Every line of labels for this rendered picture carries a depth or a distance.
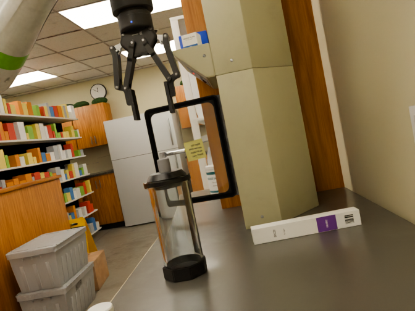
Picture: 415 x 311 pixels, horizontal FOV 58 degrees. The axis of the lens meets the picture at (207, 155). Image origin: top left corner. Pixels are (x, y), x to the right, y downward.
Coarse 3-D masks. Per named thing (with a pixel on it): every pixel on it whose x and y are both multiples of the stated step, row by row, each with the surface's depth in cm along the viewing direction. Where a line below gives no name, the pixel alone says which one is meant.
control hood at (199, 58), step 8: (184, 48) 111; (192, 48) 111; (200, 48) 111; (208, 48) 111; (176, 56) 112; (184, 56) 111; (192, 56) 111; (200, 56) 111; (208, 56) 111; (184, 64) 120; (192, 64) 111; (200, 64) 111; (208, 64) 111; (200, 72) 112; (208, 72) 111; (208, 80) 120; (216, 80) 121; (216, 88) 142
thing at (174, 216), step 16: (160, 192) 81; (176, 192) 81; (160, 208) 82; (176, 208) 81; (192, 208) 85; (160, 224) 82; (176, 224) 81; (192, 224) 83; (160, 240) 84; (176, 240) 81; (192, 240) 83; (176, 256) 82; (192, 256) 82
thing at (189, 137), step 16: (176, 112) 146; (192, 112) 145; (208, 112) 143; (160, 128) 148; (176, 128) 147; (192, 128) 145; (208, 128) 144; (160, 144) 149; (176, 144) 147; (192, 144) 146; (208, 144) 144; (176, 160) 148; (192, 160) 146; (208, 160) 145; (192, 176) 147; (208, 176) 146; (224, 176) 144; (192, 192) 148; (208, 192) 146; (224, 192) 145
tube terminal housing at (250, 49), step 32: (224, 0) 109; (256, 0) 114; (224, 32) 110; (256, 32) 112; (224, 64) 111; (256, 64) 111; (288, 64) 121; (224, 96) 111; (256, 96) 110; (288, 96) 120; (256, 128) 111; (288, 128) 118; (256, 160) 112; (288, 160) 117; (256, 192) 112; (288, 192) 116; (256, 224) 113
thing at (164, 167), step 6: (162, 162) 84; (168, 162) 84; (162, 168) 84; (168, 168) 84; (180, 168) 85; (156, 174) 83; (162, 174) 82; (168, 174) 81; (174, 174) 82; (180, 174) 83; (150, 180) 82; (156, 180) 81
